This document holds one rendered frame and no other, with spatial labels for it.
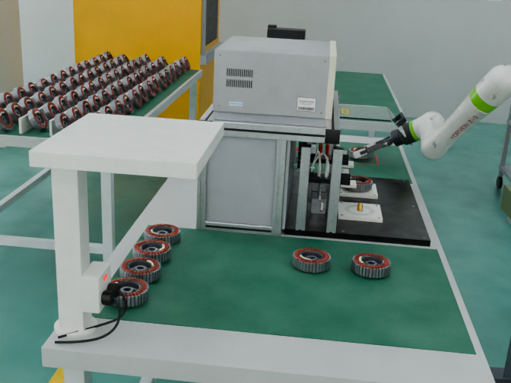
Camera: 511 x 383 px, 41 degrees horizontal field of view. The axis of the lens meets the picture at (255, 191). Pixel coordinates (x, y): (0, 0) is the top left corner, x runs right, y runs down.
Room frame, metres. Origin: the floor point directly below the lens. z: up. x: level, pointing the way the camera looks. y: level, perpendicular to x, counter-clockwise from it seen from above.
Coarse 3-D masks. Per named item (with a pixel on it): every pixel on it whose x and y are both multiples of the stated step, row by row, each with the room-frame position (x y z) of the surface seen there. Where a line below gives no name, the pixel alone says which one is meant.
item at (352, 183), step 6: (324, 174) 2.25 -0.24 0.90; (330, 174) 2.25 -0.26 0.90; (342, 174) 2.20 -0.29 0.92; (348, 174) 2.20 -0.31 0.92; (312, 180) 2.20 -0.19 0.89; (318, 180) 2.20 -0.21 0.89; (324, 180) 2.20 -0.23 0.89; (330, 180) 2.20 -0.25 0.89; (342, 180) 2.19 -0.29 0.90; (348, 180) 2.20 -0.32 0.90; (354, 180) 2.25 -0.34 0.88; (342, 186) 2.20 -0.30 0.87; (348, 186) 2.20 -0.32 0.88; (354, 186) 2.20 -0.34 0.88; (318, 192) 2.21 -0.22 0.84
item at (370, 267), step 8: (360, 256) 1.81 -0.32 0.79; (368, 256) 1.83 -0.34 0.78; (376, 256) 1.83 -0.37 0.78; (352, 264) 1.79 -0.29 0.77; (360, 264) 1.76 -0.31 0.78; (368, 264) 1.77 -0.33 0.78; (376, 264) 1.79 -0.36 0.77; (384, 264) 1.77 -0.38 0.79; (360, 272) 1.75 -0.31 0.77; (368, 272) 1.74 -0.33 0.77; (376, 272) 1.74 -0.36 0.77; (384, 272) 1.75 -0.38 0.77
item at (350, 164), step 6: (312, 156) 2.48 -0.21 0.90; (324, 156) 2.48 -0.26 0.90; (330, 156) 2.49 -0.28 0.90; (348, 156) 2.44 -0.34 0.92; (312, 162) 2.44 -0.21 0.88; (318, 162) 2.44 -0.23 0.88; (324, 162) 2.44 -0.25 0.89; (330, 162) 2.44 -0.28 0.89; (342, 162) 2.43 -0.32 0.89; (348, 162) 2.48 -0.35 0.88
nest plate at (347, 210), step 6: (342, 204) 2.27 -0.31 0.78; (348, 204) 2.27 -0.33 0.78; (354, 204) 2.28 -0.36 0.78; (366, 204) 2.28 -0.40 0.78; (372, 204) 2.28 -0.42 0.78; (378, 204) 2.29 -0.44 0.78; (342, 210) 2.21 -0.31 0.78; (348, 210) 2.21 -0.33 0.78; (354, 210) 2.21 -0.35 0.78; (366, 210) 2.22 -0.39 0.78; (372, 210) 2.22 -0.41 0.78; (378, 210) 2.22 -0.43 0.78; (342, 216) 2.15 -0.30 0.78; (348, 216) 2.16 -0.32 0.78; (354, 216) 2.16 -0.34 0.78; (360, 216) 2.16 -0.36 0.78; (366, 216) 2.17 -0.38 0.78; (372, 216) 2.17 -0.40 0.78; (378, 216) 2.17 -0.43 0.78; (378, 222) 2.14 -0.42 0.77
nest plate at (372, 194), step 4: (344, 188) 2.45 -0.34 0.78; (372, 188) 2.47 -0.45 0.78; (340, 192) 2.40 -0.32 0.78; (344, 192) 2.40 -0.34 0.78; (348, 192) 2.41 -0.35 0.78; (352, 192) 2.41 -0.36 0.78; (356, 192) 2.41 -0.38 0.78; (360, 192) 2.41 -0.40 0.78; (364, 192) 2.42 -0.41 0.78; (368, 192) 2.42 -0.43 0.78; (372, 192) 2.42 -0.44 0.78; (376, 192) 2.42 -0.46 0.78; (344, 196) 2.39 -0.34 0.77; (348, 196) 2.39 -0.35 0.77; (352, 196) 2.39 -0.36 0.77; (356, 196) 2.39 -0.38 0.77; (360, 196) 2.39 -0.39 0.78; (364, 196) 2.39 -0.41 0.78; (368, 196) 2.39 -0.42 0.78; (372, 196) 2.38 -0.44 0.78; (376, 196) 2.38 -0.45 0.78
